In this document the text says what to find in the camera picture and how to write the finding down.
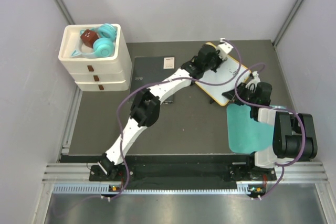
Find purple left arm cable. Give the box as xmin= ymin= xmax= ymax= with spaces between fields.
xmin=101 ymin=39 xmax=244 ymax=200

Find grey slotted cable duct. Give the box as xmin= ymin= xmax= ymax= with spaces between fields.
xmin=52 ymin=184 xmax=264 ymax=195

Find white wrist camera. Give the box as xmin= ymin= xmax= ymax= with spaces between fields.
xmin=246 ymin=71 xmax=260 ymax=91
xmin=216 ymin=38 xmax=233 ymax=61

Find aluminium frame rail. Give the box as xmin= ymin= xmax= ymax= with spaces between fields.
xmin=42 ymin=163 xmax=90 ymax=183

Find teal cat ear headphones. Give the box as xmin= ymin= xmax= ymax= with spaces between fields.
xmin=70 ymin=23 xmax=117 ymax=59

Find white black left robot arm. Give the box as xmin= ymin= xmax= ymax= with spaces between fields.
xmin=98 ymin=43 xmax=227 ymax=180

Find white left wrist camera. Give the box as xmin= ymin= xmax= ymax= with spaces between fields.
xmin=216 ymin=38 xmax=233 ymax=61

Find teal cutting mat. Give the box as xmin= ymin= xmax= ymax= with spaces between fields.
xmin=226 ymin=104 xmax=274 ymax=154

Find brown cube toy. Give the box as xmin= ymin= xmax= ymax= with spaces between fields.
xmin=80 ymin=29 xmax=99 ymax=48

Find white three drawer box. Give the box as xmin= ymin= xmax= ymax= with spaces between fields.
xmin=58 ymin=24 xmax=132 ymax=92

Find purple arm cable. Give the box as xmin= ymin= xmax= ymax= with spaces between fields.
xmin=101 ymin=39 xmax=244 ymax=200
xmin=235 ymin=62 xmax=308 ymax=200

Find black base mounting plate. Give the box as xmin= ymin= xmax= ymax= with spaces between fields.
xmin=89 ymin=162 xmax=276 ymax=185

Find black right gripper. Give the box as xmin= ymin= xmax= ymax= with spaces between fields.
xmin=223 ymin=83 xmax=257 ymax=108

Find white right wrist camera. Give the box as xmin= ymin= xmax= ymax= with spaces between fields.
xmin=246 ymin=71 xmax=260 ymax=91

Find yellow framed whiteboard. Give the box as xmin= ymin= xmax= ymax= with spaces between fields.
xmin=196 ymin=53 xmax=247 ymax=106

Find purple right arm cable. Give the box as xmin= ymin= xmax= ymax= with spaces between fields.
xmin=235 ymin=62 xmax=308 ymax=200

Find dark grey notebook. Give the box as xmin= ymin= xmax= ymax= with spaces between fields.
xmin=130 ymin=56 xmax=176 ymax=93

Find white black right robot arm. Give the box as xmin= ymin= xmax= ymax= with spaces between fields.
xmin=222 ymin=82 xmax=318 ymax=180

